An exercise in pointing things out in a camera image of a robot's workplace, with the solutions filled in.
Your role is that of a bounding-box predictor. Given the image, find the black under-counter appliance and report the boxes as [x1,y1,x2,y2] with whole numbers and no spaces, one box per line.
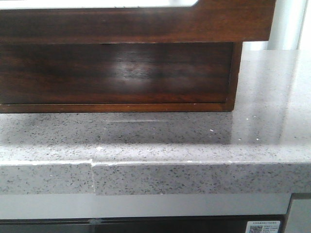
[0,215,285,233]

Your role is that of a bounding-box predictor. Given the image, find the wooden drawer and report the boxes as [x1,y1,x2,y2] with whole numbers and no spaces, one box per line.
[0,0,276,44]
[0,41,234,105]

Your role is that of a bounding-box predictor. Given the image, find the grey cabinet door panel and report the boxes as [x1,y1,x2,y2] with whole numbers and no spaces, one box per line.
[285,194,311,233]

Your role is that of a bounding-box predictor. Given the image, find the dark wooden drawer cabinet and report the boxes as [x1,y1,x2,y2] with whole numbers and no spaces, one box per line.
[0,41,243,114]

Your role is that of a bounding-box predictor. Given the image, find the white QR code sticker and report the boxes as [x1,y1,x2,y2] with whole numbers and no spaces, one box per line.
[245,221,281,233]

